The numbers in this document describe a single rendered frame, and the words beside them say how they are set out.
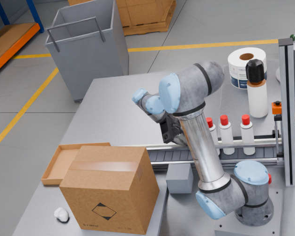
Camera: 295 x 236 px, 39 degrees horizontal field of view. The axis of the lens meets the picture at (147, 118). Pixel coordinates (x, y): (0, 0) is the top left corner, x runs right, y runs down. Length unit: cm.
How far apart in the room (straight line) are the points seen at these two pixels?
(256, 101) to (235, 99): 23
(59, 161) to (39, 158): 154
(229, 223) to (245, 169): 25
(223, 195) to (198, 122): 27
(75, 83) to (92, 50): 40
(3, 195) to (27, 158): 43
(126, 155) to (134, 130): 61
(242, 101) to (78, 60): 197
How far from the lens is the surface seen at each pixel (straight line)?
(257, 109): 207
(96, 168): 168
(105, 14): 444
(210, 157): 140
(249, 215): 160
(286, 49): 144
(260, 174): 150
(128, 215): 166
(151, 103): 167
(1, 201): 360
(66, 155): 229
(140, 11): 514
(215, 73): 135
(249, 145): 184
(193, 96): 131
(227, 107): 220
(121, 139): 225
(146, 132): 224
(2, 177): 382
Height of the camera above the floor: 220
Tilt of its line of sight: 36 degrees down
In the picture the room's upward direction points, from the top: 16 degrees counter-clockwise
